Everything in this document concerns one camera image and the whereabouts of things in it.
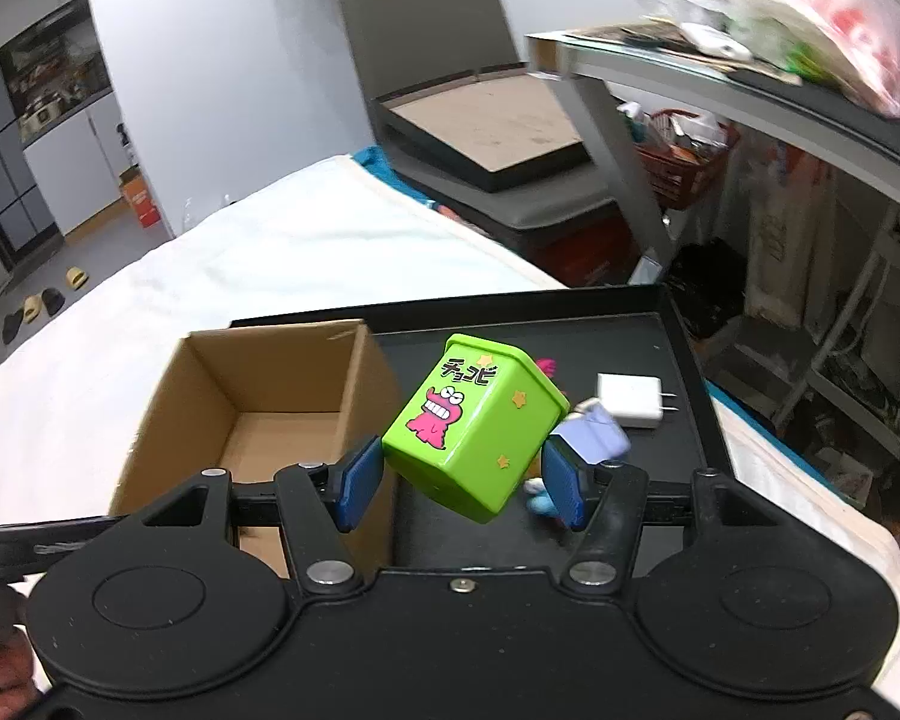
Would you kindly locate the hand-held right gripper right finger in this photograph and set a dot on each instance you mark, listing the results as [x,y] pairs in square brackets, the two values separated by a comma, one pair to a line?
[565,484]

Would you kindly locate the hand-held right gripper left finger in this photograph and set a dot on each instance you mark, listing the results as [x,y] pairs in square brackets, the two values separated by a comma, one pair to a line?
[361,484]

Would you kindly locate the blue toy figure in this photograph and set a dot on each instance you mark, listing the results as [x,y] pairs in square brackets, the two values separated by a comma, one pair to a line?
[540,502]

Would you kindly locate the purple toy sofa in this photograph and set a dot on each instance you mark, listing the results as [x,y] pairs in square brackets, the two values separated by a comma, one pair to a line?
[592,435]

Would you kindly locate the white plug charger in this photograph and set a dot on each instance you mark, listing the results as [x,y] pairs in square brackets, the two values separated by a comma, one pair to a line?
[630,399]

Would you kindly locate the green cartoon print box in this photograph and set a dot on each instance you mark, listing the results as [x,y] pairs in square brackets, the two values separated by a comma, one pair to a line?
[469,427]

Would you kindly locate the pink hooded toy figure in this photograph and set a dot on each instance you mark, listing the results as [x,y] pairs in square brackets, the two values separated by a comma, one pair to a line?
[547,367]

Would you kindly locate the black shallow tray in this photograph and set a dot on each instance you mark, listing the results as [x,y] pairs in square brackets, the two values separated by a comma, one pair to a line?
[645,360]

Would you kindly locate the brown cardboard box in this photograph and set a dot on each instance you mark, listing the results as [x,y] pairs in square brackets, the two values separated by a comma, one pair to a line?
[210,390]

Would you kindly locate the person's left hand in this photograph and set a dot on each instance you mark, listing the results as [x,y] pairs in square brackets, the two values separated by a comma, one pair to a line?
[0,664]

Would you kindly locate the black slipper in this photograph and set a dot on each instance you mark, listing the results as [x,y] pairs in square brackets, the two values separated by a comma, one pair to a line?
[13,325]
[51,301]

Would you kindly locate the yellow slipper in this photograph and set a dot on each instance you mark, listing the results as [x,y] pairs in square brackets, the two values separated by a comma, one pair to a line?
[30,307]
[77,277]

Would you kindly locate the black bag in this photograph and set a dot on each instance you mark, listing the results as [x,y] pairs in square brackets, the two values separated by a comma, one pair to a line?
[709,289]

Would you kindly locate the teal cloth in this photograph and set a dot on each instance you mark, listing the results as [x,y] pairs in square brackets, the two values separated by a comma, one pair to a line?
[390,172]

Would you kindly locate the white tote bag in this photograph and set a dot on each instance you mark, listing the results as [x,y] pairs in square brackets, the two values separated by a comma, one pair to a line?
[784,247]

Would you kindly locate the red plastic basket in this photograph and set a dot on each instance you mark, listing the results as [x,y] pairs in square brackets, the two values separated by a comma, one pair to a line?
[682,165]

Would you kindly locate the orange cardboard box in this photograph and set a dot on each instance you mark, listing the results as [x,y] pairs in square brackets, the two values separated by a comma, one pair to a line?
[141,202]

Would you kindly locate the black grid partition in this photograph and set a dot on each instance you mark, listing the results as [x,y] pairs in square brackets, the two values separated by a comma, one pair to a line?
[0,165]

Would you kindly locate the grey chair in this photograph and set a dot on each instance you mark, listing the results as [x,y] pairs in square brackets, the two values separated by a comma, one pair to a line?
[420,22]

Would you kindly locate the white device on desk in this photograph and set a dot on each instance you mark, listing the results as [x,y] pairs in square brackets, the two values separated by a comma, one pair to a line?
[716,41]

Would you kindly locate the white cabinet with glass shelf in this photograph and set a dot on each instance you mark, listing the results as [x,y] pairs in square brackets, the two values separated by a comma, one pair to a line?
[60,75]

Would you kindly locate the clear plastic bag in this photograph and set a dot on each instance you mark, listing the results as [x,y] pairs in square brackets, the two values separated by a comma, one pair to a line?
[795,7]

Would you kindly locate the black frame with brown board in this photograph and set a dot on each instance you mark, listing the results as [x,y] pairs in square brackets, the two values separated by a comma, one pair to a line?
[487,120]

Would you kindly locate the grey metal table frame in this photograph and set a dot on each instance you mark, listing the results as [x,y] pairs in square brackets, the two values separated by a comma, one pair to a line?
[720,94]

